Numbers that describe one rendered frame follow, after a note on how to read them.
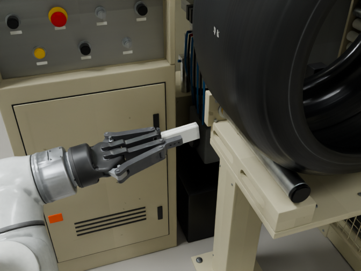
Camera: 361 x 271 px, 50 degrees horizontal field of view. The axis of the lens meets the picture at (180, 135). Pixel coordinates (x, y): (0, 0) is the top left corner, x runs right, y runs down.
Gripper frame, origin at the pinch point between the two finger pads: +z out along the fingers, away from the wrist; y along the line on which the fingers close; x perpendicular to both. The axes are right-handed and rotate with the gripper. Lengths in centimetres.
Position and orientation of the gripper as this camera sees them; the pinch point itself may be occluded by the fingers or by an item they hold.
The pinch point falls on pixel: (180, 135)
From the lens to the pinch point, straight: 71.9
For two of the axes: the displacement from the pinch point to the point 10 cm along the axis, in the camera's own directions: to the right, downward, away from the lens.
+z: 9.4, -2.9, 1.7
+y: -3.1, -5.5, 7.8
